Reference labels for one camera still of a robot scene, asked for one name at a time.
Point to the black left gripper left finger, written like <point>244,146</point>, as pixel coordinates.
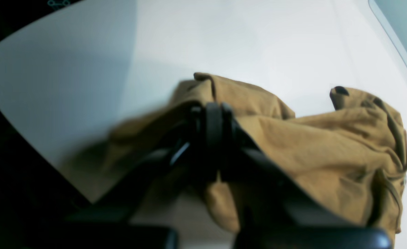
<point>156,205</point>

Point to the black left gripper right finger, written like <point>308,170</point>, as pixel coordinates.
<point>274,212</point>

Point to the brown t-shirt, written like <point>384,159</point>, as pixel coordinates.
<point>352,160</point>

